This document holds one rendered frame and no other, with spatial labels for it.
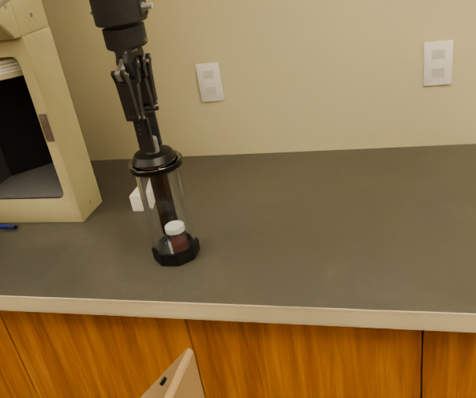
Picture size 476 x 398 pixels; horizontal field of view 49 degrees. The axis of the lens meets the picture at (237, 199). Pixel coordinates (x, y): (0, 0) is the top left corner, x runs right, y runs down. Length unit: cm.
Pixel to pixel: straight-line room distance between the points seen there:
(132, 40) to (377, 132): 84
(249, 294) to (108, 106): 93
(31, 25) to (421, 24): 95
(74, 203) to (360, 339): 77
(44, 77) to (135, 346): 64
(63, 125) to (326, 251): 70
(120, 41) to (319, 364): 71
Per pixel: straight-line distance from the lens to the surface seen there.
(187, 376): 48
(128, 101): 96
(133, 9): 94
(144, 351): 118
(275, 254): 109
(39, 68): 129
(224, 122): 160
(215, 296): 100
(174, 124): 165
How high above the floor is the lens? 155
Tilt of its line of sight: 27 degrees down
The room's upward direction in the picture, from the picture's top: 9 degrees counter-clockwise
